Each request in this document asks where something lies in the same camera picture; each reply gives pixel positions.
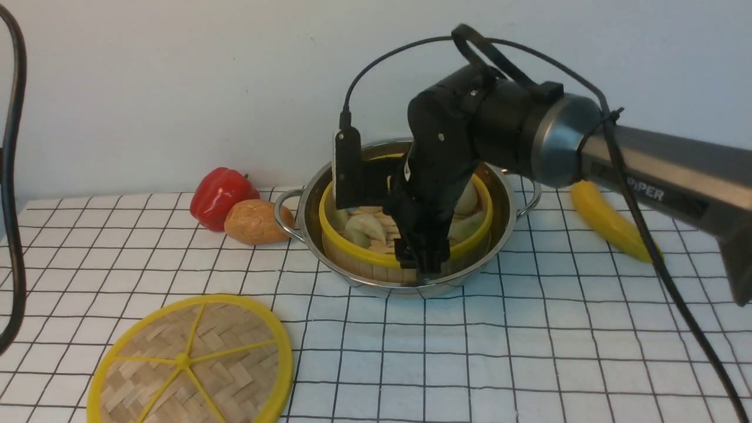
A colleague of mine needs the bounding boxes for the brown potato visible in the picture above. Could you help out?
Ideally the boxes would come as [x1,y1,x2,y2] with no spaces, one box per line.
[224,200,290,246]

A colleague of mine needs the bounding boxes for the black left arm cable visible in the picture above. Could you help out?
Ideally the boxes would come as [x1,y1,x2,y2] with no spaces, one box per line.
[0,3,28,356]

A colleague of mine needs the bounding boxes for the white dumpling centre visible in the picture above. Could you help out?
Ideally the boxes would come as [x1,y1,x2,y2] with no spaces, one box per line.
[345,214,387,243]

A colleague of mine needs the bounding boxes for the yellow banana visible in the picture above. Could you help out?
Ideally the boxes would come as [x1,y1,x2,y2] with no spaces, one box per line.
[571,180,653,263]

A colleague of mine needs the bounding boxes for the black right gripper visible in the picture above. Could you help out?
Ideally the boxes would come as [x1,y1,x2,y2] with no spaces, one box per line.
[359,65,565,277]

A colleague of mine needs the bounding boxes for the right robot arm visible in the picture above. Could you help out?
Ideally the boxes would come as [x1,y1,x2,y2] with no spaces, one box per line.
[335,65,751,306]

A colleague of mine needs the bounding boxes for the yellow bamboo steamer lid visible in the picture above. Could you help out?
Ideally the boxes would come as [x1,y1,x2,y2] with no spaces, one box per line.
[86,294,293,422]

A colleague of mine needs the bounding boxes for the yellow bamboo steamer basket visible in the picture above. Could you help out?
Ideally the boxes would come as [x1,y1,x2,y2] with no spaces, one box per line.
[318,176,494,286]

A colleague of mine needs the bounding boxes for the red bell pepper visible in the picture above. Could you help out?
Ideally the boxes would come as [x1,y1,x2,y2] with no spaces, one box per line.
[190,167,260,232]

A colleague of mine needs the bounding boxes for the white checkered tablecloth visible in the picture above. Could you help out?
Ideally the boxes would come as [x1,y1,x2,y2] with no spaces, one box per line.
[2,189,738,422]

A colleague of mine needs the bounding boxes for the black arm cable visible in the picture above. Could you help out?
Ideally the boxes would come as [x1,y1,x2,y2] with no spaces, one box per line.
[340,23,750,423]
[0,3,28,356]

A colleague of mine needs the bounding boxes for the green dumpling lower left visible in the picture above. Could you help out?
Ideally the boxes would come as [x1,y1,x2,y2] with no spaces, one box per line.
[343,228,371,250]

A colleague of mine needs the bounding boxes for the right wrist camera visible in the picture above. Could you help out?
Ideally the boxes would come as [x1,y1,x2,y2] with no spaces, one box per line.
[331,126,365,209]

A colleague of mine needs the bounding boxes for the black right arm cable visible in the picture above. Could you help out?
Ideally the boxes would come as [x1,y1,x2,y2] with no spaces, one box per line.
[340,23,750,423]

